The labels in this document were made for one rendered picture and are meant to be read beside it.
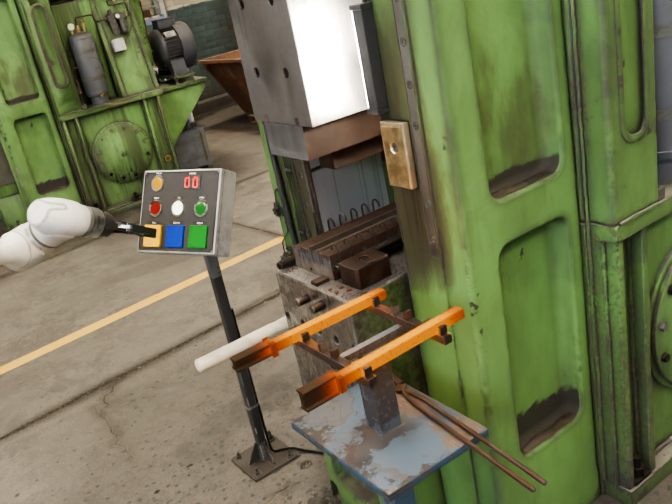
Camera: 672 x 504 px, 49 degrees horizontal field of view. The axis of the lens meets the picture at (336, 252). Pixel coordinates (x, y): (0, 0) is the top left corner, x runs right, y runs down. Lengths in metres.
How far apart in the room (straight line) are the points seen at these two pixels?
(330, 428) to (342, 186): 0.86
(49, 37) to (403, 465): 5.50
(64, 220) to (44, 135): 4.70
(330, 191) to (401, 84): 0.64
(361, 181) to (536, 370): 0.81
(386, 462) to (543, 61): 1.06
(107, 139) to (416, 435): 5.39
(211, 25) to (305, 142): 9.30
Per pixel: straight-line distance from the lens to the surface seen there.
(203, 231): 2.42
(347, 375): 1.52
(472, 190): 1.81
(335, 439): 1.82
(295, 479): 2.90
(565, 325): 2.28
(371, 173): 2.45
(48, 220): 2.12
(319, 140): 2.00
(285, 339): 1.72
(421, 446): 1.75
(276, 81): 2.02
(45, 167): 6.85
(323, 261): 2.11
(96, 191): 6.87
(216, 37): 11.26
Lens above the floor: 1.76
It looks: 22 degrees down
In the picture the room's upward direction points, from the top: 12 degrees counter-clockwise
